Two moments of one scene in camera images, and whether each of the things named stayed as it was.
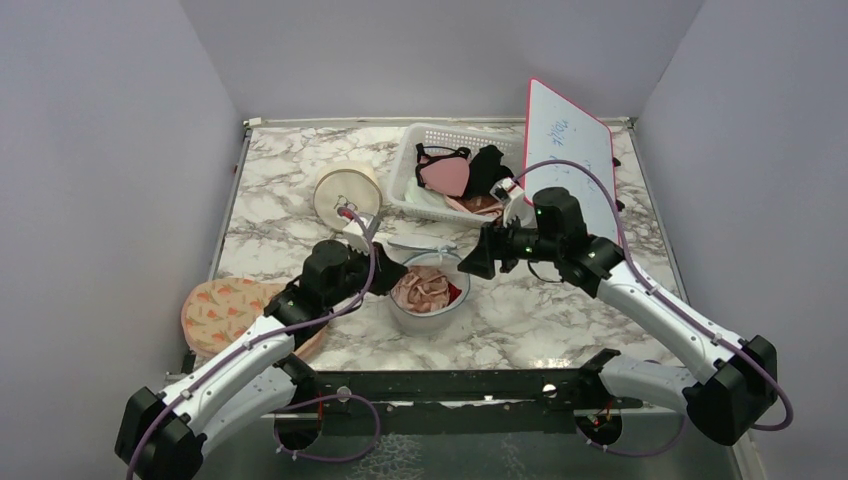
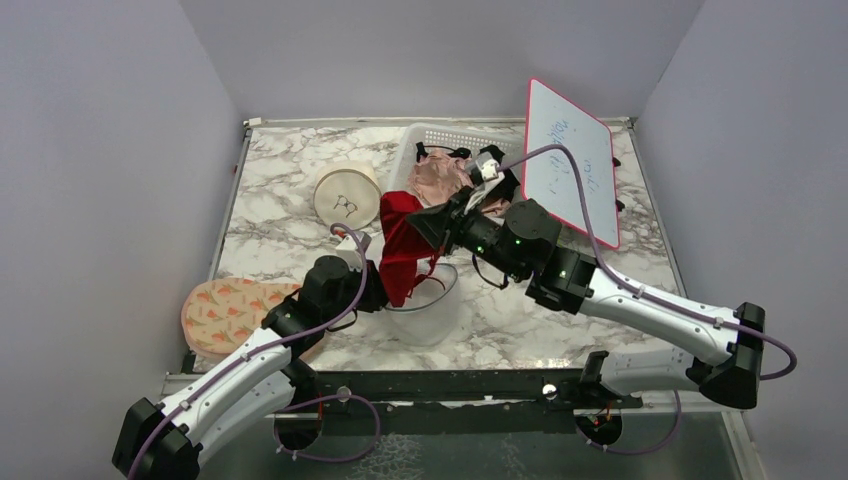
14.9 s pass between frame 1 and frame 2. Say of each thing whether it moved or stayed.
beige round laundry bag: stayed
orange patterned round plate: stayed
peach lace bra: moved
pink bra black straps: stayed
